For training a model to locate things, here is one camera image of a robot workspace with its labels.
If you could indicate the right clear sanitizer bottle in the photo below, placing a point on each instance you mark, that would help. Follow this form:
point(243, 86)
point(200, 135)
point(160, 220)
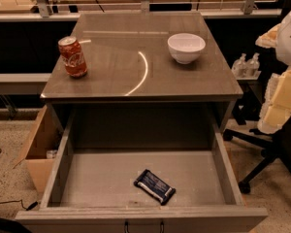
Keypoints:
point(252, 65)

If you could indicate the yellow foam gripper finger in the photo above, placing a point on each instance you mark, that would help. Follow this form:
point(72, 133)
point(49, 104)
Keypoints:
point(276, 109)

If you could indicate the cardboard box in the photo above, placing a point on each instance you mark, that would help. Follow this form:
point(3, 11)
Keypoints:
point(42, 137)

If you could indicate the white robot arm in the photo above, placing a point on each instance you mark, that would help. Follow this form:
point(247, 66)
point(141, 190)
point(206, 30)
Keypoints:
point(276, 109)

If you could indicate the red coca-cola can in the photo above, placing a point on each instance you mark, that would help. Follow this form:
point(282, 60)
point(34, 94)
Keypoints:
point(72, 56)

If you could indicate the black drawer handle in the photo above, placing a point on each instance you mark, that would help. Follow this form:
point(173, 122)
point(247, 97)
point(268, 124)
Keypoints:
point(144, 228)

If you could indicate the small white cup in box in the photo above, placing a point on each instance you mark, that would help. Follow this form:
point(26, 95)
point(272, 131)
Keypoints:
point(50, 154)

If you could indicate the black office chair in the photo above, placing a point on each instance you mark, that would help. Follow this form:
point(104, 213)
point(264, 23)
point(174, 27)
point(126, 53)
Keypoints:
point(279, 147)

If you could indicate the white ceramic bowl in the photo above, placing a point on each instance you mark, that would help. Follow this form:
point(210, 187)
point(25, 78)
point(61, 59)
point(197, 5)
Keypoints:
point(185, 47)

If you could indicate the blue rxbar blueberry wrapper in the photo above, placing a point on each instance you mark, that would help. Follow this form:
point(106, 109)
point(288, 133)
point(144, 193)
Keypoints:
point(154, 186)

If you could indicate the grey counter cabinet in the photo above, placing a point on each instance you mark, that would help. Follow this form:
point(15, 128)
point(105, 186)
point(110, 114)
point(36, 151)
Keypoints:
point(128, 59)

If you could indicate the open grey top drawer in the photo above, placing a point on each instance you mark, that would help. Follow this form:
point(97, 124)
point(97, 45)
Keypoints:
point(103, 150)

